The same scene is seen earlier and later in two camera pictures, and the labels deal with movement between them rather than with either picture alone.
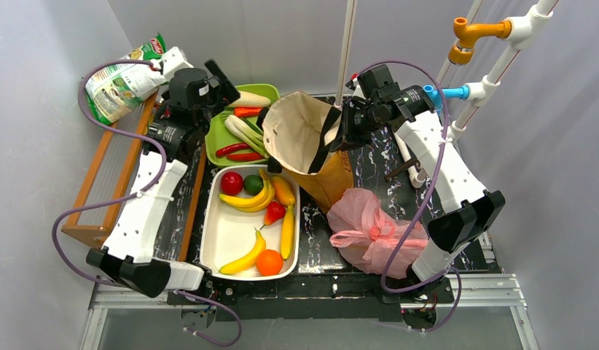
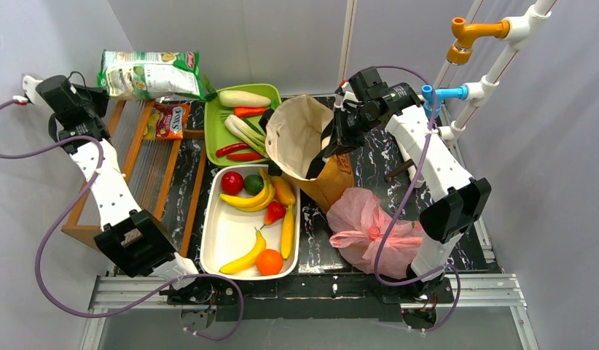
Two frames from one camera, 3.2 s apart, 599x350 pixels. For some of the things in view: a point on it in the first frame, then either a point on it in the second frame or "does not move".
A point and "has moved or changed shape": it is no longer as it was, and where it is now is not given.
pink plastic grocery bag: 366,233 does not move
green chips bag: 114,90 has moved or changed shape
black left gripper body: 221,82 -> 94,100
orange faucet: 462,52 does not move
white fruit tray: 250,227 does not move
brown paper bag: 298,132 does not move
